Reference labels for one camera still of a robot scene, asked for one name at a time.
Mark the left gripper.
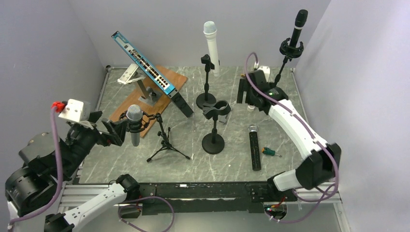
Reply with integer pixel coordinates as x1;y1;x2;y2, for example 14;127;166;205
59;110;131;178

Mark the grey condenser microphone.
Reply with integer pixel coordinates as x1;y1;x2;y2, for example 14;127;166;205
126;104;143;147

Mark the black tripod shock-mount stand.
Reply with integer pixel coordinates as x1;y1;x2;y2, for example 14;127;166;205
127;112;190;163

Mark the black handheld microphone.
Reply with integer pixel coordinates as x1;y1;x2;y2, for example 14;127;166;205
248;124;261;171

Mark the black round-base clip stand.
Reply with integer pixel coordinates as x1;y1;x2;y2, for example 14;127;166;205
202;100;231;155

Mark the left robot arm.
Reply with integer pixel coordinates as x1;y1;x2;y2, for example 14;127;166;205
5;111;140;232

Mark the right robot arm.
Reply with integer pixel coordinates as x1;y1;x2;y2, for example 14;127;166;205
237;70;341;201

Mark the black stand for white microphone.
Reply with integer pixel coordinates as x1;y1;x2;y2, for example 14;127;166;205
196;54;216;109

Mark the white microphone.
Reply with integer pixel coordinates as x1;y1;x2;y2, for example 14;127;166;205
203;21;220;77

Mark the black slim microphone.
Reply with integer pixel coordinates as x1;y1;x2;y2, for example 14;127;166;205
289;9;308;47

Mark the white plastic pipe fitting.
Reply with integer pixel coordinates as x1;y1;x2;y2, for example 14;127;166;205
247;105;255;112

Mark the wooden board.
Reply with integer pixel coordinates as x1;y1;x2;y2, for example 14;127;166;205
109;65;188;121

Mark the green orange screwdriver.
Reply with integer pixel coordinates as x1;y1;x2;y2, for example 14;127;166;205
262;147;282;157

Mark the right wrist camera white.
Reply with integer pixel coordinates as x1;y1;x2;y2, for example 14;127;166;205
253;62;271;82

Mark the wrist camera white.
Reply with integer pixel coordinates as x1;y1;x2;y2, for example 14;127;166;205
59;99;93;129
253;62;271;82

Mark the grey plastic bracket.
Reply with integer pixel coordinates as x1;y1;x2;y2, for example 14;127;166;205
219;112;232;125

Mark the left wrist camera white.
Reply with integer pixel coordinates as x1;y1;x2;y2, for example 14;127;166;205
59;99;93;129

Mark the metal switch stand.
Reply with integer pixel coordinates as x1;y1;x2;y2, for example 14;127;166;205
117;64;163;106

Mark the black stand with shock mount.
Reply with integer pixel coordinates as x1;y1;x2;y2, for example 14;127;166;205
274;38;304;87

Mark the blue network switch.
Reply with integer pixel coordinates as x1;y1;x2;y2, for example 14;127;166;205
111;31;193;117

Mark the black base frame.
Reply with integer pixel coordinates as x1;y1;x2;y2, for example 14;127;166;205
123;181;297;216

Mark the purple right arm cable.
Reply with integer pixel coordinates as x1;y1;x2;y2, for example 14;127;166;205
244;52;339;203

